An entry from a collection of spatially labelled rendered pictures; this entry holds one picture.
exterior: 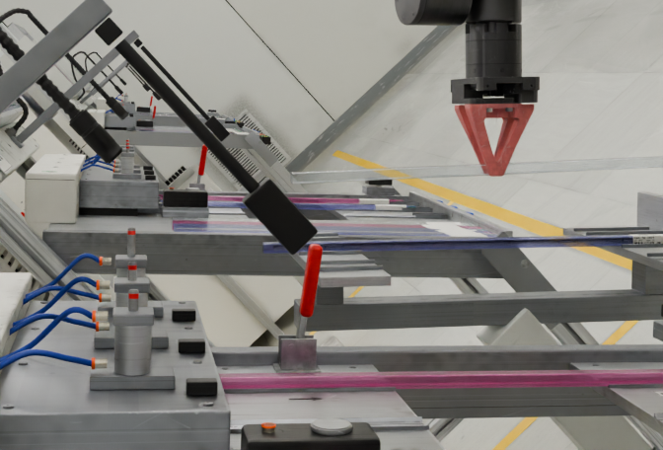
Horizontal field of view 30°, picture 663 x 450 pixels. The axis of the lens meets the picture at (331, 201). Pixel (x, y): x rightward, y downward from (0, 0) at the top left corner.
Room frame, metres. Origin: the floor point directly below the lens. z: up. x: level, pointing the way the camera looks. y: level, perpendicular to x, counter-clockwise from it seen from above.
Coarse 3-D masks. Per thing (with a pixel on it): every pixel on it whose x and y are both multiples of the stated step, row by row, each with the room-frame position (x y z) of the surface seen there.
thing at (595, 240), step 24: (360, 240) 1.34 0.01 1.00; (384, 240) 1.33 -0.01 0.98; (408, 240) 1.33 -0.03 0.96; (432, 240) 1.33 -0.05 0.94; (456, 240) 1.33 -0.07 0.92; (480, 240) 1.33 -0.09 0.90; (504, 240) 1.33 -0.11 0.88; (528, 240) 1.33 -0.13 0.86; (552, 240) 1.33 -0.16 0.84; (576, 240) 1.33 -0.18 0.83; (600, 240) 1.33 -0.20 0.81; (624, 240) 1.34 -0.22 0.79
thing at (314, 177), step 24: (384, 168) 1.22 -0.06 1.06; (408, 168) 1.21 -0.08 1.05; (432, 168) 1.21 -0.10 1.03; (456, 168) 1.21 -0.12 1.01; (480, 168) 1.21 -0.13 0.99; (528, 168) 1.21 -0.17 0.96; (552, 168) 1.21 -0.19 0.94; (576, 168) 1.22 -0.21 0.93; (600, 168) 1.22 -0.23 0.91; (624, 168) 1.22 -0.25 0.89
